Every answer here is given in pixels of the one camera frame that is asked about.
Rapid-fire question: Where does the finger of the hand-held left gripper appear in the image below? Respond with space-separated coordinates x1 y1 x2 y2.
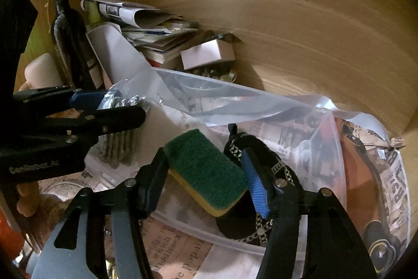
13 87 109 112
44 104 147 138

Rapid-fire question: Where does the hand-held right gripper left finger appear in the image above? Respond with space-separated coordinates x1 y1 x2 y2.
31 147 170 279

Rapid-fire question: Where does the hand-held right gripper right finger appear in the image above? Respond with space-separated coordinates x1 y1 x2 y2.
240 148 379 279

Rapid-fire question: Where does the green and yellow sponge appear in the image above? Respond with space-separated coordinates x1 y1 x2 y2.
163 129 249 218

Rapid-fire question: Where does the clear plastic bag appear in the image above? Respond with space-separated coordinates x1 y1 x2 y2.
84 67 348 258

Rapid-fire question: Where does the beige soft block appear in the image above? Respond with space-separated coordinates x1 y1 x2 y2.
24 52 63 91

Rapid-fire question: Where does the person's left hand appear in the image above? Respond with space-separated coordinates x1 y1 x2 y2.
15 183 42 218

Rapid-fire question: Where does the grey knitted cloth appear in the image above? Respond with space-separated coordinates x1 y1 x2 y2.
97 93 151 166

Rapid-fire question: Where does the black patterned fabric pouch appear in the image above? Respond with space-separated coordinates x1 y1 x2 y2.
216 131 306 247

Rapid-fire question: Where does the white folded paper sheet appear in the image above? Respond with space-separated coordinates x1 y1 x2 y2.
86 22 151 88

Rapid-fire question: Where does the dark wine bottle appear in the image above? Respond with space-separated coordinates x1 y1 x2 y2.
50 0 104 91

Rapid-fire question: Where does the stack of books and magazines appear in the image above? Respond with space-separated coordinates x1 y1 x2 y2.
78 0 200 68

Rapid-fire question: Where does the orange leather item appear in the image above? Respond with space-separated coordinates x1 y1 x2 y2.
335 127 382 234

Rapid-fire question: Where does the pile of glass beads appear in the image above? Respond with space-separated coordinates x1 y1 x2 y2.
189 65 240 83

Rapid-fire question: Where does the small white cardboard box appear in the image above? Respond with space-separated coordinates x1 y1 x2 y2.
180 38 236 71

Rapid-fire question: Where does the black item with gold stud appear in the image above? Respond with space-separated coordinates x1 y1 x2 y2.
362 220 403 274

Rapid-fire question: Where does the newspaper print basket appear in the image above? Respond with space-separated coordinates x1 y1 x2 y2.
333 116 413 276

